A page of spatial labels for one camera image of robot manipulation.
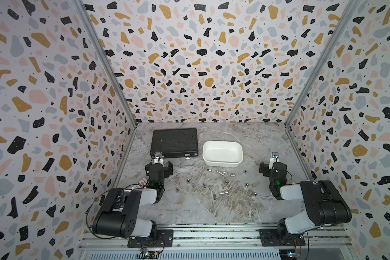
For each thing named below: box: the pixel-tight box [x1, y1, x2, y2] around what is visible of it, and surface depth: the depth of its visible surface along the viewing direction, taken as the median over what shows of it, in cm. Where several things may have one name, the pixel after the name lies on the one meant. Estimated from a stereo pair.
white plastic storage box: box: [202, 140, 244, 168], surface depth 106 cm
